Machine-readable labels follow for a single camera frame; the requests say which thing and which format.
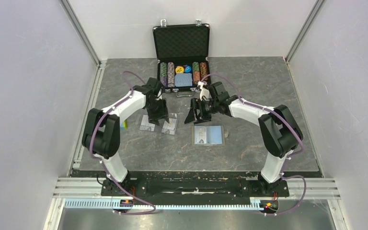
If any yellow dealer button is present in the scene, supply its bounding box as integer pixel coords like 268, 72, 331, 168
175, 66, 185, 73

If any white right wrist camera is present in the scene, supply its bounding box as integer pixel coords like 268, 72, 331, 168
196, 81, 210, 101

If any clear plastic card sleeve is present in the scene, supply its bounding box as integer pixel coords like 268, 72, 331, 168
135, 113, 178, 135

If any purple green chip stack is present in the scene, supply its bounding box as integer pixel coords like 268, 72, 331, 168
159, 62, 167, 87

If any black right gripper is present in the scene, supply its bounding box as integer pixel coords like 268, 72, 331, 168
184, 98, 219, 125

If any white slotted cable duct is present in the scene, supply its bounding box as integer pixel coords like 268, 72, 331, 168
64, 198, 264, 211

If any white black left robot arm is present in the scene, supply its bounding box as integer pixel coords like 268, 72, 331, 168
81, 78, 169, 195

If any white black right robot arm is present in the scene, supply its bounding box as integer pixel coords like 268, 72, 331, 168
185, 81, 303, 196

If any green orange chip stack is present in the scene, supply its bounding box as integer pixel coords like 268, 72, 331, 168
192, 62, 201, 84

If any orange brown chip stack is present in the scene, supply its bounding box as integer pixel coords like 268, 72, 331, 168
199, 62, 208, 82

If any blue playing card deck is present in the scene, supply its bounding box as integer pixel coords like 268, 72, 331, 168
174, 73, 193, 87

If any black poker chip case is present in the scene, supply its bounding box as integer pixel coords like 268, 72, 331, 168
153, 19, 210, 97

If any colourful toy block stack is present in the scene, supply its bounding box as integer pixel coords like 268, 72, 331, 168
120, 120, 127, 130

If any blue dealer button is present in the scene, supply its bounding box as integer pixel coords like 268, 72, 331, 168
184, 65, 192, 73

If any aluminium frame rail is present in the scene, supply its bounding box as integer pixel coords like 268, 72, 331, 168
53, 177, 341, 200

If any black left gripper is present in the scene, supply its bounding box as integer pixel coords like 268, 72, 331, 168
146, 98, 170, 127

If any grey purple chip stack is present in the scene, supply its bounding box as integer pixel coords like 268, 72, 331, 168
167, 62, 175, 88

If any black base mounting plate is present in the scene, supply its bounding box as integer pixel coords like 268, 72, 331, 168
101, 171, 290, 205

